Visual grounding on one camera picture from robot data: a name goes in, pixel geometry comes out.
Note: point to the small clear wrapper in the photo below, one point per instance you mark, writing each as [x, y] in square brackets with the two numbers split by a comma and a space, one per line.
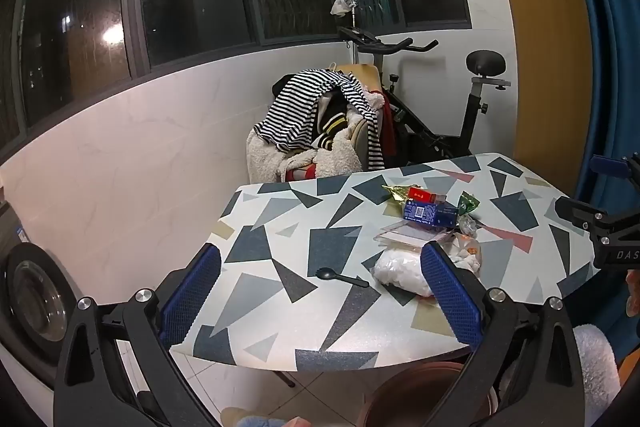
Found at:
[467, 224]

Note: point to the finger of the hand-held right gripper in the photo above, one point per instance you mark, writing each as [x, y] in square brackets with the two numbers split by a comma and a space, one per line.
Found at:
[575, 212]
[607, 166]

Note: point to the dark garment with yellow stripes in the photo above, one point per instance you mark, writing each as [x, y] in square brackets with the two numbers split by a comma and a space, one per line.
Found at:
[327, 127]

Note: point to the brown wooden panel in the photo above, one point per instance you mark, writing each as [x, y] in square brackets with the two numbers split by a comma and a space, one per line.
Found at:
[540, 57]

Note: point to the black exercise bike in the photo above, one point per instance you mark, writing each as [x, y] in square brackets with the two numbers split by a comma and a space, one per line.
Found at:
[425, 132]

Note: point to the gold foil wrapper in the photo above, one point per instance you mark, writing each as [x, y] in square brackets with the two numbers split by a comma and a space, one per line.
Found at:
[396, 192]

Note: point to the grey washing machine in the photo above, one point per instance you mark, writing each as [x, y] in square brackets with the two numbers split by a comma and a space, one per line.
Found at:
[30, 297]

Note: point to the clear plastic bag on pole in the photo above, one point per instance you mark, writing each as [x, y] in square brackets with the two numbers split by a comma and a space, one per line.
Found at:
[344, 4]

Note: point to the blue fluffy slipper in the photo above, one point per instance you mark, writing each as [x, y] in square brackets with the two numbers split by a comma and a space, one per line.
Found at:
[260, 421]

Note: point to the white fluffy cloth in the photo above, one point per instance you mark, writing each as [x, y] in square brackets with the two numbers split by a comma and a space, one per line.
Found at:
[595, 367]

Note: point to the black plastic spoon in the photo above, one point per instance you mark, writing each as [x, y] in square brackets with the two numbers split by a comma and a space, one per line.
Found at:
[345, 279]

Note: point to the blue cardboard box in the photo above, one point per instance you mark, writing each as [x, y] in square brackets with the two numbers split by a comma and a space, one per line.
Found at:
[430, 213]

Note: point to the white fleece garment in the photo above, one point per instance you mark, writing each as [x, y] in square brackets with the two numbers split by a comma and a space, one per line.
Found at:
[335, 159]

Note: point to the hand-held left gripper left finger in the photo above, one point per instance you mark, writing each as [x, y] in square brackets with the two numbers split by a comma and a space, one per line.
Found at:
[192, 292]

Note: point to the red packet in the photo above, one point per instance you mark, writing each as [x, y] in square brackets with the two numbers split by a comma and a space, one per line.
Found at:
[422, 195]

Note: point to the white plastic bag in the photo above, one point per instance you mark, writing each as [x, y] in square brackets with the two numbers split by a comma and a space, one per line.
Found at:
[467, 254]
[400, 274]

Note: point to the blue curtain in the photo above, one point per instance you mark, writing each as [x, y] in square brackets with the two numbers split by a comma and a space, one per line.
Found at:
[600, 57]

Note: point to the brown round bin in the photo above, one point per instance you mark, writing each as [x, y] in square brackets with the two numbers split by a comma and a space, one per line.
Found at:
[420, 387]

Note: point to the black white striped shirt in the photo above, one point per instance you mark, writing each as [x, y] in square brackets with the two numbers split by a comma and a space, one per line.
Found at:
[300, 107]

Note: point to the green wrapper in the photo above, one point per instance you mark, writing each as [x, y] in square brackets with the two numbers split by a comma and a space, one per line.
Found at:
[467, 203]

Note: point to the red garment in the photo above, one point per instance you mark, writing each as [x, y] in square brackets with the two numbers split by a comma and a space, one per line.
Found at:
[388, 127]

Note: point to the person's right hand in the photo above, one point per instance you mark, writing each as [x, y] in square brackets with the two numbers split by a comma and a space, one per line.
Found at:
[634, 289]

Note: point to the wooden chair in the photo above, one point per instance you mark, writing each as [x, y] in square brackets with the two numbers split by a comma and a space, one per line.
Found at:
[362, 74]

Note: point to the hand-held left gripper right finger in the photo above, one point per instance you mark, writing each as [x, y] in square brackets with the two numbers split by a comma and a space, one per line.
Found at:
[450, 292]

